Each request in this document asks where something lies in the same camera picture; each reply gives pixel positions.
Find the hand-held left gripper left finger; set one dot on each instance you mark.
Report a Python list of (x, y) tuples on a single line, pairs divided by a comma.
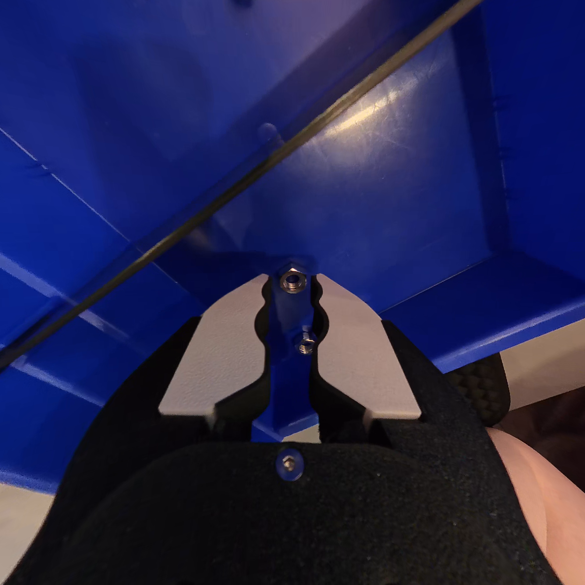
[(210, 361)]

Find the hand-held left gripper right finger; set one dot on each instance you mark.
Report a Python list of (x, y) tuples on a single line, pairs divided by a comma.
[(365, 365)]

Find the steel hex nut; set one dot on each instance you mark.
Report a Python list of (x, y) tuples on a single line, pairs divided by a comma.
[(282, 281), (297, 340)]

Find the blue plastic bin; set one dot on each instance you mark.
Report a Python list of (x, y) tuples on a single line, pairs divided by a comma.
[(388, 183)]

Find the person's right forearm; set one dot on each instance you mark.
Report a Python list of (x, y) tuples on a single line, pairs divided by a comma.
[(539, 502)]

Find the black chair armrest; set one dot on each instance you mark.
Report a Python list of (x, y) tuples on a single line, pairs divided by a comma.
[(484, 388)]

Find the thin dark strip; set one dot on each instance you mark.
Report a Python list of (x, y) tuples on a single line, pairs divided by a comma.
[(365, 87)]

